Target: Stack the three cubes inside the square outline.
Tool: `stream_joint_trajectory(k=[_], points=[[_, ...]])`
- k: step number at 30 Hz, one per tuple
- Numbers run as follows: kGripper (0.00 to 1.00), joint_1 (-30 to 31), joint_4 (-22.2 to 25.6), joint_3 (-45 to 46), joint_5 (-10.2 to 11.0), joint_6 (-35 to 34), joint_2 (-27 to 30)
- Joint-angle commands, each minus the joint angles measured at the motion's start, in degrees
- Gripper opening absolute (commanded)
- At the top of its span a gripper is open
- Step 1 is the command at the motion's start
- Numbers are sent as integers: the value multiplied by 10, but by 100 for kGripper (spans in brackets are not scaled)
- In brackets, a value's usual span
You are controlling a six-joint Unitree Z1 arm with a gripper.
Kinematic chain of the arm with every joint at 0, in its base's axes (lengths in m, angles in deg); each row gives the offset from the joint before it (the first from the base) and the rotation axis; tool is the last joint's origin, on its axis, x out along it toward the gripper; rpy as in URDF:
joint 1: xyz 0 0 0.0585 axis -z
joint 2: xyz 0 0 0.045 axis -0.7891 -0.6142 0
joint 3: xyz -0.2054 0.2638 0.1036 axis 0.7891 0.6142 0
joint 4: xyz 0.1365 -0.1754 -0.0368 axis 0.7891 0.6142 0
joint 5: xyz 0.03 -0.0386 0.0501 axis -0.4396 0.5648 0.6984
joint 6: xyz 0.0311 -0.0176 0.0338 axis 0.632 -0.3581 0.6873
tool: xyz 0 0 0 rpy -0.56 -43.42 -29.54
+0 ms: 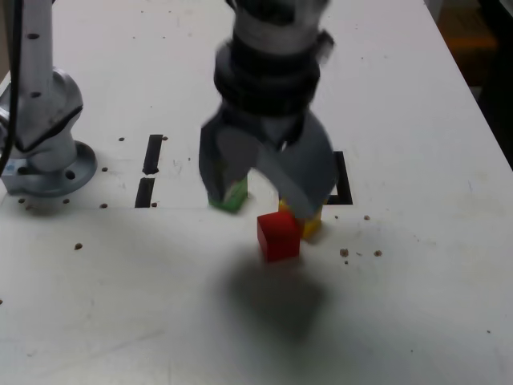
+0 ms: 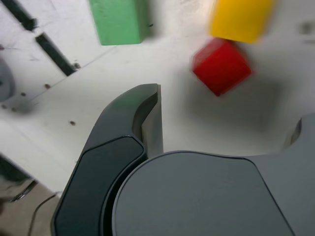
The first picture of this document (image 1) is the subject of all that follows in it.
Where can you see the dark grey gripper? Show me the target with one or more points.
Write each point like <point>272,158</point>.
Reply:
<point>272,124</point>

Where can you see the green cube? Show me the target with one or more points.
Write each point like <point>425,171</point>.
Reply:
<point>232,204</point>

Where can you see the red cube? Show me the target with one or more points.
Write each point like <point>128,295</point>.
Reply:
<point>280,236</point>

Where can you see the yellow cube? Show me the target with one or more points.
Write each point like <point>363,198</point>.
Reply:
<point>312,228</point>

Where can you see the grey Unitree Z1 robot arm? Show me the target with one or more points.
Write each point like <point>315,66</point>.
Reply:
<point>44,100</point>

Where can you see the black tape square outline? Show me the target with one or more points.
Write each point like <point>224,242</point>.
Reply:
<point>346,180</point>

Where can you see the black tape strip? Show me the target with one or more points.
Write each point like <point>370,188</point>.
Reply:
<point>152,156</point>

